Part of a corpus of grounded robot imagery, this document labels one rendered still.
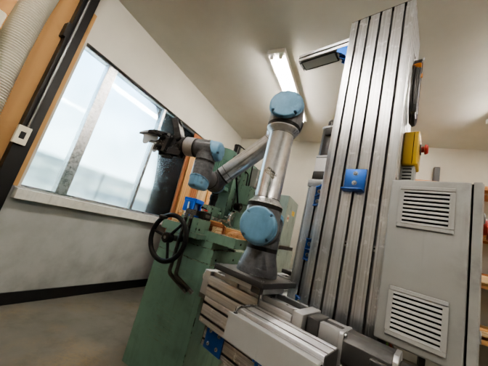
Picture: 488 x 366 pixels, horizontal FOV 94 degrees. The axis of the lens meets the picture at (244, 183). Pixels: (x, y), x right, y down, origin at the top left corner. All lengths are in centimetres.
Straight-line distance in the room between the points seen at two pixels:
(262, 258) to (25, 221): 196
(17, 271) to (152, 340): 126
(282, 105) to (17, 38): 181
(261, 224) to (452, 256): 50
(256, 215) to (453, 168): 358
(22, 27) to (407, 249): 236
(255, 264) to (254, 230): 17
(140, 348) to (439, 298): 156
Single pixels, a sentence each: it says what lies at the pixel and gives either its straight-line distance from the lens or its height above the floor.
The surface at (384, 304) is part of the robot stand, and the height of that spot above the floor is 85.
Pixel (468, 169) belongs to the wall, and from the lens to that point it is 412.
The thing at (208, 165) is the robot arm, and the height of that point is 115.
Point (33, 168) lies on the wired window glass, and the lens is 244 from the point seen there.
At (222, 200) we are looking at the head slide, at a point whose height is 114.
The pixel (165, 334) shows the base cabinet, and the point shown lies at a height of 27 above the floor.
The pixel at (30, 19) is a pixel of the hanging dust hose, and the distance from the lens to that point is 227.
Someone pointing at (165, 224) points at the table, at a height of 87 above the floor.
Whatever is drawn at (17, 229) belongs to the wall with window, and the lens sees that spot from 242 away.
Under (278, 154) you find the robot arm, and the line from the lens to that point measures 77.
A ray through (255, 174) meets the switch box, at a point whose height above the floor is 143.
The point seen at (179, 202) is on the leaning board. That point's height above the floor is 109.
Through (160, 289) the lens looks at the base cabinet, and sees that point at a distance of 169.
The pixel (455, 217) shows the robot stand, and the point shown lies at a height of 113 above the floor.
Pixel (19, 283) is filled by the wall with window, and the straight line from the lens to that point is 257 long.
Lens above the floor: 95
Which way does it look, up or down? 12 degrees up
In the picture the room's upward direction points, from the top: 15 degrees clockwise
